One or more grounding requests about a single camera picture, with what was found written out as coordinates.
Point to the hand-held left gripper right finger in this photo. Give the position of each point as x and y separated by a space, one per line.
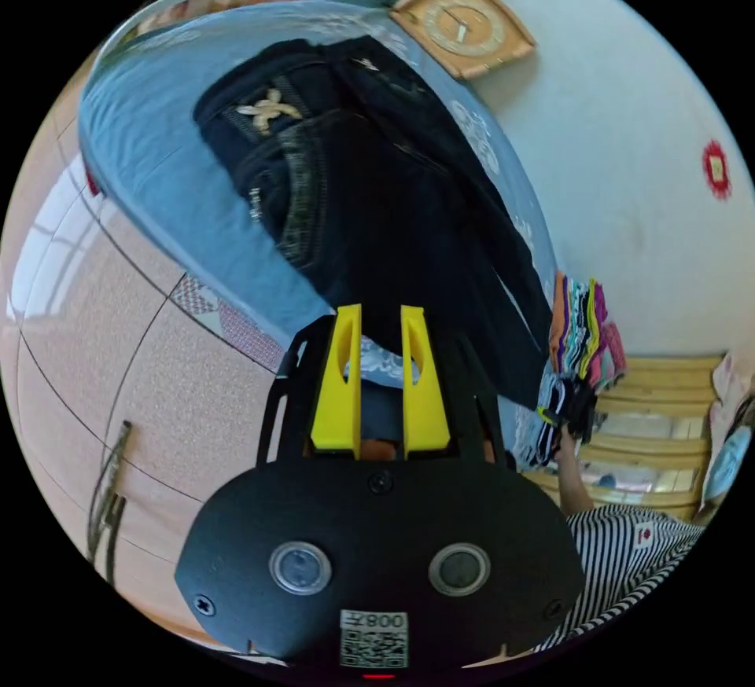
425 410

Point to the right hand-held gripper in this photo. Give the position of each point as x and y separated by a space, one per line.
581 407

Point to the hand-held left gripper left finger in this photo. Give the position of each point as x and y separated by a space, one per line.
333 404

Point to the black jeans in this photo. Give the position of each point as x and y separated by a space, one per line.
377 198

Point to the person's right forearm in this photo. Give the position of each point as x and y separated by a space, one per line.
575 475

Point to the pile of clothes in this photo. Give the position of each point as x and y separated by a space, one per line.
581 327

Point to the wooden shelf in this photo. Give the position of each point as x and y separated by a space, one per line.
655 433

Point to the person's body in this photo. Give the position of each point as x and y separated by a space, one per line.
631 569

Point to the bed with blue sheet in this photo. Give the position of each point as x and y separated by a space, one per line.
153 127

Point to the wooden wall clock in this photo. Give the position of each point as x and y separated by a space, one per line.
465 27

